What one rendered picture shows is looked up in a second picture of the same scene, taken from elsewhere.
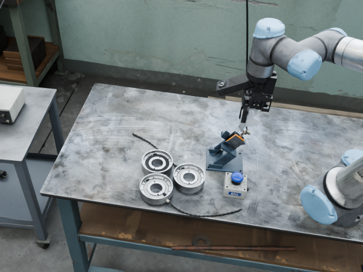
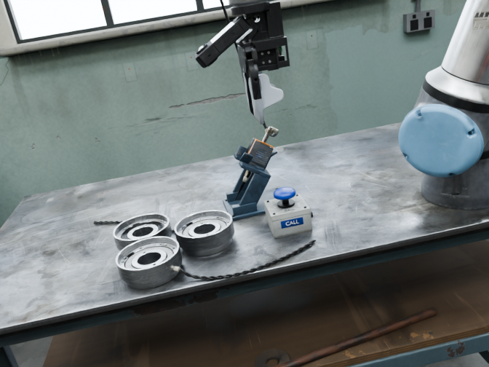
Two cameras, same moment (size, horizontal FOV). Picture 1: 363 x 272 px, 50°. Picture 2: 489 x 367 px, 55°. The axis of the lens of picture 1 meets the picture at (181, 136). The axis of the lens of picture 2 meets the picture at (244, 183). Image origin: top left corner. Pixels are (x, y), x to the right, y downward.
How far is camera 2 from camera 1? 61 cm
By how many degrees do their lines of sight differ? 23
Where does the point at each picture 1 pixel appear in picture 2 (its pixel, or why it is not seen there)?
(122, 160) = (81, 255)
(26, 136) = not seen: outside the picture
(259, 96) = (265, 40)
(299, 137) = (354, 153)
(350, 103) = not seen: hidden behind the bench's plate
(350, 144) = not seen: hidden behind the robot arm
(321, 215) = (452, 148)
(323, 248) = (475, 296)
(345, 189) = (470, 67)
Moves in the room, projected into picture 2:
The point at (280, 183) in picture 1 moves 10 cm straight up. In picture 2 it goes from (357, 197) to (354, 149)
